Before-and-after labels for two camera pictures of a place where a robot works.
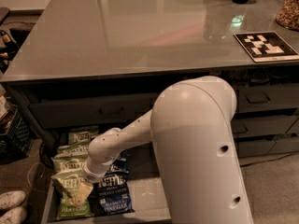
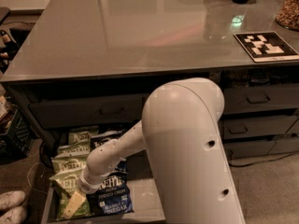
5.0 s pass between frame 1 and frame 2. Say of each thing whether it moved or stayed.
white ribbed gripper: moved
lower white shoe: stayed
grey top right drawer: stayed
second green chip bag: stayed
